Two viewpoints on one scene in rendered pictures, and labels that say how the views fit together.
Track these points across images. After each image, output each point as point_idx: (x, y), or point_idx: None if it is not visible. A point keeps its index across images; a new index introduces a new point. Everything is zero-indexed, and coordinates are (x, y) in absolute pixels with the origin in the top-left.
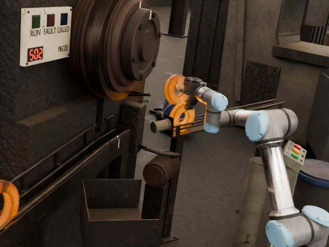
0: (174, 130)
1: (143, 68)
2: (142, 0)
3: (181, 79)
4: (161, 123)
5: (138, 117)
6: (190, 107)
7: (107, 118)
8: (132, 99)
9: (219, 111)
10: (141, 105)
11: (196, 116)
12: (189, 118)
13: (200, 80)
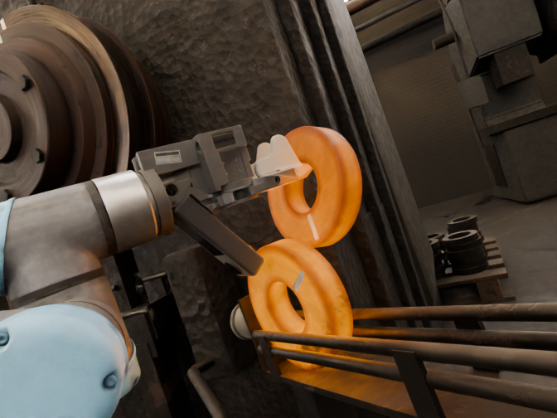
0: (259, 347)
1: (21, 176)
2: (22, 34)
3: (257, 150)
4: (241, 313)
5: (170, 284)
6: (224, 262)
7: (144, 278)
8: (255, 234)
9: (9, 298)
10: (176, 252)
11: (382, 312)
12: (307, 316)
13: (194, 138)
